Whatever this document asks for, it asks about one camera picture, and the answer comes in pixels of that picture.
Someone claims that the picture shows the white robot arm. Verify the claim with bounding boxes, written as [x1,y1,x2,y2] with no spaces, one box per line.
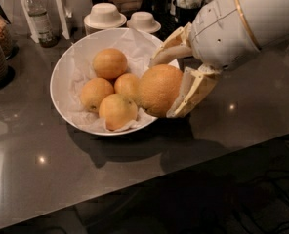
[150,0,289,118]

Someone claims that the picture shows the black floor cable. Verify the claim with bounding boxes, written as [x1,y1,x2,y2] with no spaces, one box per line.
[231,139,289,234]

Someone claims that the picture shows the glass bottle black cap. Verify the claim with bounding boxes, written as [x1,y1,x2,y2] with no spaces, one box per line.
[25,0,58,48]

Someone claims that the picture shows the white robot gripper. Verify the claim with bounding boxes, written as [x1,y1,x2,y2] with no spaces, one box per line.
[149,0,260,118]

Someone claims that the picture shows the left orange in bowl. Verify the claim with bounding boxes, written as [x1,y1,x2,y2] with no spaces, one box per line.
[80,77,114,113]

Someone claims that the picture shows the orange in bowl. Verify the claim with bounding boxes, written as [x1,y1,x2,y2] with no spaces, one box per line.
[92,48,128,79]
[114,73,140,100]
[99,94,138,131]
[80,77,114,113]

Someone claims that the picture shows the large orange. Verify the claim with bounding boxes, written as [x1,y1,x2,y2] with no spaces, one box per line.
[139,64,183,118]

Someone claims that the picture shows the upper cereal jar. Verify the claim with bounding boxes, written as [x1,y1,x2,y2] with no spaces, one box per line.
[0,16,13,58]

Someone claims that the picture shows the middle orange in bowl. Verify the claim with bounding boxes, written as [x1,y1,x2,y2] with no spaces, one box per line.
[114,73,140,100]

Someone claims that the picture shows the white acrylic sign holder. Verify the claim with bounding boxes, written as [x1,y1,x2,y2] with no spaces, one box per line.
[21,0,72,43]

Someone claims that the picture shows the upturned white bowl stack left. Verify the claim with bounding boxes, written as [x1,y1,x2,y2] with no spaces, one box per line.
[84,3,127,35]

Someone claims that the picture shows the white paper liner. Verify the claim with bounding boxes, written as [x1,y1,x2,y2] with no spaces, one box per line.
[65,28,165,134]

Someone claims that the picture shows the upturned white bowl right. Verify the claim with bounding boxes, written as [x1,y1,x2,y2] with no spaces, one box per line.
[127,12,161,33]

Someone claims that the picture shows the top orange in bowl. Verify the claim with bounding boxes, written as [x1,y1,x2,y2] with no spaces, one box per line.
[92,48,128,79]

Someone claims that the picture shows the black container left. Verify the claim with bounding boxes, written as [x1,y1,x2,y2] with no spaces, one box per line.
[173,0,202,26]

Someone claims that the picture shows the front orange in bowl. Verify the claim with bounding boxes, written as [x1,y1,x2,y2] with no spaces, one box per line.
[99,94,138,131]

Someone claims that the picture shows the large white bowl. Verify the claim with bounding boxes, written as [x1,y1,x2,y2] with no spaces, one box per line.
[49,27,180,137]

